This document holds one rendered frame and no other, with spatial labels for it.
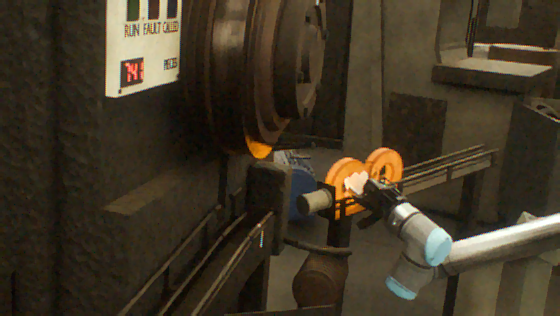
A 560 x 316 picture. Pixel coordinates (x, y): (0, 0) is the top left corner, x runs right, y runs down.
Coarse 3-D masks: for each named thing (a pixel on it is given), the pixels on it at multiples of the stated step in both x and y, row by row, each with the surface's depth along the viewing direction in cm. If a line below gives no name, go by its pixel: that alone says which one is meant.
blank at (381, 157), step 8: (376, 152) 212; (384, 152) 211; (392, 152) 214; (368, 160) 211; (376, 160) 210; (384, 160) 212; (392, 160) 215; (400, 160) 217; (368, 168) 210; (376, 168) 211; (392, 168) 216; (400, 168) 218; (368, 176) 210; (376, 176) 212; (392, 176) 217; (400, 176) 219
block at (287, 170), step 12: (252, 168) 182; (264, 168) 181; (276, 168) 181; (288, 168) 183; (252, 180) 182; (264, 180) 181; (276, 180) 180; (288, 180) 183; (252, 192) 183; (264, 192) 182; (276, 192) 181; (288, 192) 185; (252, 204) 184; (264, 204) 183; (276, 204) 182; (288, 204) 187; (276, 216) 183; (288, 216) 189; (276, 228) 184; (276, 240) 184; (276, 252) 185
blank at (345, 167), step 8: (344, 160) 203; (352, 160) 203; (336, 168) 201; (344, 168) 202; (352, 168) 204; (360, 168) 206; (328, 176) 202; (336, 176) 200; (344, 176) 203; (336, 184) 201; (336, 192) 202; (352, 200) 208; (352, 208) 209
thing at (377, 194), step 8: (384, 176) 199; (368, 184) 195; (376, 184) 194; (384, 184) 197; (392, 184) 197; (368, 192) 196; (376, 192) 193; (384, 192) 194; (392, 192) 193; (368, 200) 196; (376, 200) 194; (384, 200) 194; (392, 200) 191; (400, 200) 190; (368, 208) 196; (376, 208) 196; (384, 208) 194; (392, 208) 190
